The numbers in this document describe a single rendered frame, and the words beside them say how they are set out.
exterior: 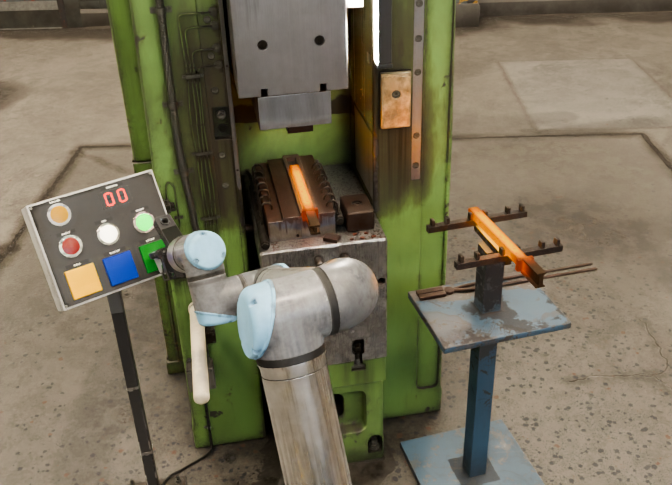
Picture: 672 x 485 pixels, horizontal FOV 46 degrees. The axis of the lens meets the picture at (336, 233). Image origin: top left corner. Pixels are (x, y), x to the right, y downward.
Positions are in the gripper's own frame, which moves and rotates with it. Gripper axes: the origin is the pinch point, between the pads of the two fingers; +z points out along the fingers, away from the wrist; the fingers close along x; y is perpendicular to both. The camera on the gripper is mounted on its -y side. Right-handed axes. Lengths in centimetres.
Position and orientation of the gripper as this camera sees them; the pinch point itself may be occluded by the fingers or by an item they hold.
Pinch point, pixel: (157, 252)
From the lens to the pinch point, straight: 214.5
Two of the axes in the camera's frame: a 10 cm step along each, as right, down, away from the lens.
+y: 3.2, 9.5, 0.7
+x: 8.1, -3.1, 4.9
